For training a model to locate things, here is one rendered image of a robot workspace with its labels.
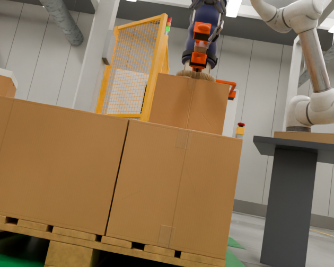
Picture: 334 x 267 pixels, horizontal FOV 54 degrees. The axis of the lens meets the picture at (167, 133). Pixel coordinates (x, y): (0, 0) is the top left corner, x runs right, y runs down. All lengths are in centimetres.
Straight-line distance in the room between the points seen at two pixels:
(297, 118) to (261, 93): 991
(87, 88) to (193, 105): 173
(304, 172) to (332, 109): 41
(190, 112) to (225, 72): 1040
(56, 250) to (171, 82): 105
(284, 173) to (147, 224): 124
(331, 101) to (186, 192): 129
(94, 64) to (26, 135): 222
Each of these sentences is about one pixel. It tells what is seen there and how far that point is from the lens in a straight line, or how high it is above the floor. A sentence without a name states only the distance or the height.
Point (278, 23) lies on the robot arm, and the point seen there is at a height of 144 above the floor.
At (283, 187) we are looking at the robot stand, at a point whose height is 47.
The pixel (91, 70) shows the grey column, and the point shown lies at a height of 133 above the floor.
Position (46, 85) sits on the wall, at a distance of 1276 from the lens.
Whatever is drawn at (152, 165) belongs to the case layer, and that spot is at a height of 40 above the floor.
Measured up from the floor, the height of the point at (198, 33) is 105.
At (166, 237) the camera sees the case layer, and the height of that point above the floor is 18.
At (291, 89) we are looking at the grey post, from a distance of 577.
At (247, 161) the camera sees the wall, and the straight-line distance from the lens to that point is 1156.
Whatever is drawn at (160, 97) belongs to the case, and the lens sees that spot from 177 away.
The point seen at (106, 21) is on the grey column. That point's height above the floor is 186.
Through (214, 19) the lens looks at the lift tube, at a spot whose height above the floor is 143.
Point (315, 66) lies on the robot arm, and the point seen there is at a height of 120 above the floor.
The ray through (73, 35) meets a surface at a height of 483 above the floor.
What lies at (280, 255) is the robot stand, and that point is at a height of 7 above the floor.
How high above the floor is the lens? 33
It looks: 9 degrees up
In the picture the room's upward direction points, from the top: 11 degrees clockwise
